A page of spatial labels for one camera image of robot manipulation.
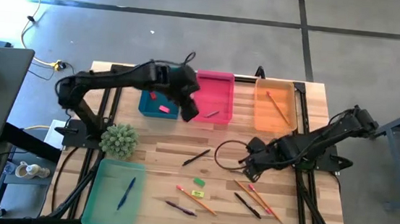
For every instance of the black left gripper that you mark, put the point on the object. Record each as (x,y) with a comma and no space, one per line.
(187,85)

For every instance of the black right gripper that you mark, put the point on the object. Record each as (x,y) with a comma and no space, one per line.
(268,156)

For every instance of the grey crayon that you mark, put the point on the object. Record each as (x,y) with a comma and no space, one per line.
(212,114)

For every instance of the yellow pencil with pink eraser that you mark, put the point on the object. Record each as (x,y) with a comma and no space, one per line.
(266,204)
(196,199)
(252,196)
(278,108)

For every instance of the pink eraser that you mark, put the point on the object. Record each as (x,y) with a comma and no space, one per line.
(164,109)

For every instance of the black pen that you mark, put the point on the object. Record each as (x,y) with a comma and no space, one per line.
(247,205)
(196,157)

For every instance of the red eraser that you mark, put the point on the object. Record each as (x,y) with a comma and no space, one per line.
(153,95)

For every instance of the green eraser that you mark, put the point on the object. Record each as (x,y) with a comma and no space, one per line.
(199,182)

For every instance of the yellow printed eraser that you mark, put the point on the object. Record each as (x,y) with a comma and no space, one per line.
(198,194)

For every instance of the purple pen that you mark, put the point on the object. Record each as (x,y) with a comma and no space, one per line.
(180,208)

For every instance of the blue pen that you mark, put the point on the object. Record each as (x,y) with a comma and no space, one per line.
(126,193)

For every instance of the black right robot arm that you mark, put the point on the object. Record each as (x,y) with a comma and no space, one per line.
(328,137)

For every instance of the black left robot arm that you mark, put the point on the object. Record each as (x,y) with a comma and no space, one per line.
(116,77)

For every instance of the pink translucent plastic bin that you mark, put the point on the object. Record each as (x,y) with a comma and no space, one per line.
(216,95)

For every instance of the blue plastic bin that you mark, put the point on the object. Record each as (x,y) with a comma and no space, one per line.
(149,109)

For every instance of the orange translucent plastic bin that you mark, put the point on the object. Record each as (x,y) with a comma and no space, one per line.
(268,121)

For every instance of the green potted plant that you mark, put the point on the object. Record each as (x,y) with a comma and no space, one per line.
(119,141)

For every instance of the black table clamp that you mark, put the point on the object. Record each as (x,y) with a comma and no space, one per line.
(260,68)

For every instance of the white box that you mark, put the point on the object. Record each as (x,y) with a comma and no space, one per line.
(52,139)

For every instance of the grey desk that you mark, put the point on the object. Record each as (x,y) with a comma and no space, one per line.
(1,102)

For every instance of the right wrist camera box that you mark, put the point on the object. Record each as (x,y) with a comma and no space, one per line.
(256,145)

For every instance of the black aluminium rig frame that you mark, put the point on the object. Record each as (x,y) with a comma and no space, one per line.
(244,79)

